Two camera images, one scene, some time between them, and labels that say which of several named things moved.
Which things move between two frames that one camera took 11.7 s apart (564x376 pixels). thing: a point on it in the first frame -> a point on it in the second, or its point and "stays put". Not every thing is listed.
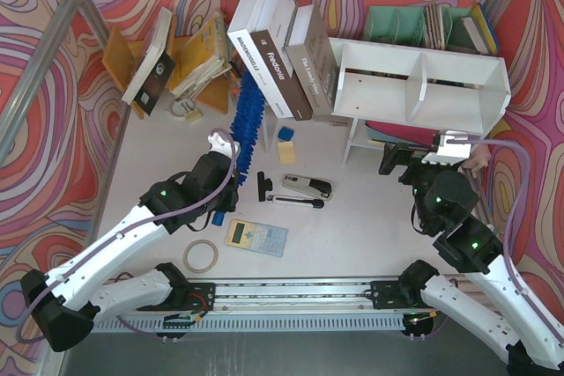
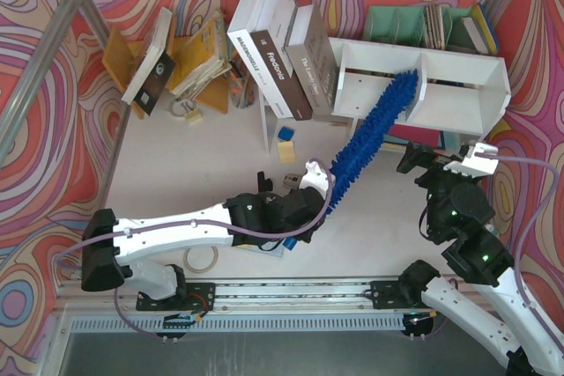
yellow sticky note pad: (285, 151) stays put
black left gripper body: (230, 194) -> (312, 199)
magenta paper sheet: (411, 133) stays put
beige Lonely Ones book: (312, 60) stays put
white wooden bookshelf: (415, 88) stays put
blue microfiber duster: (248, 121) -> (391, 106)
